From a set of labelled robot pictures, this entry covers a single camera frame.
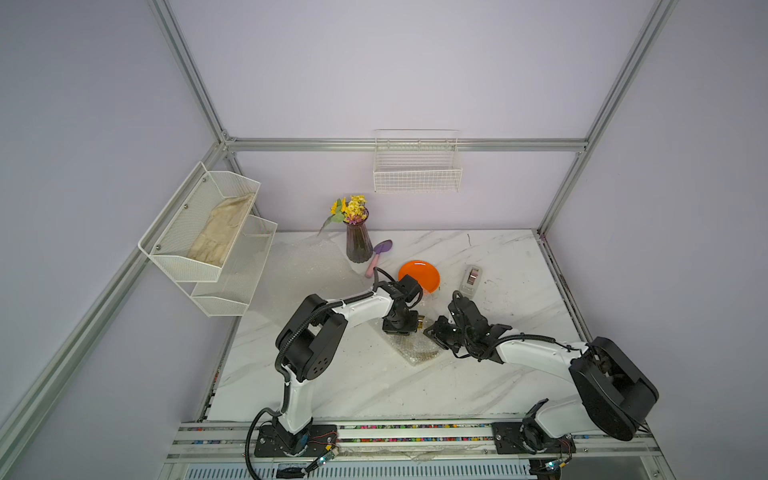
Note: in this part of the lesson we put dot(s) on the beige cloth in shelf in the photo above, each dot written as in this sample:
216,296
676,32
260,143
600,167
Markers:
218,235

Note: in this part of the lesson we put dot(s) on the white mesh two-tier shelf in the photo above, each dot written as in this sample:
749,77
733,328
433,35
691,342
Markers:
225,291

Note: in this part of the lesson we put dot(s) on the aluminium frame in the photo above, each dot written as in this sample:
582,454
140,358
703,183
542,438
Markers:
27,419

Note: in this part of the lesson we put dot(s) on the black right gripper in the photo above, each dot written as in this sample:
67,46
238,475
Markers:
433,329

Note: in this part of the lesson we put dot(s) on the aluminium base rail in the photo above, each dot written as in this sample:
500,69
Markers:
415,449

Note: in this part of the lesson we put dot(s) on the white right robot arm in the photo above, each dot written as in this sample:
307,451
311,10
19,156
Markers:
610,393

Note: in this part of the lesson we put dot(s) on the white tape dispenser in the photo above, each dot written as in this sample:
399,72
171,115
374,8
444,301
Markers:
470,281

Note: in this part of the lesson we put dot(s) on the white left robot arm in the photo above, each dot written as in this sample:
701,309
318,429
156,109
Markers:
307,345

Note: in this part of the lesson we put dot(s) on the white wire wall basket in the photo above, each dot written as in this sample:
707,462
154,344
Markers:
416,161

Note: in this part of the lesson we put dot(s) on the yellow artificial flowers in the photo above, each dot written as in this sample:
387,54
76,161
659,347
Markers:
350,210

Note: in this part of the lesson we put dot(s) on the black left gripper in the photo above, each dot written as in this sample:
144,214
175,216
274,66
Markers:
411,327

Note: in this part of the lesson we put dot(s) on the clear bubble wrap sheet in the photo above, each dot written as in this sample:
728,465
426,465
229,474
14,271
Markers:
415,348
294,271

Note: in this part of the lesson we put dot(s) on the orange dinner plate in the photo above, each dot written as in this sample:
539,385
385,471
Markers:
426,274

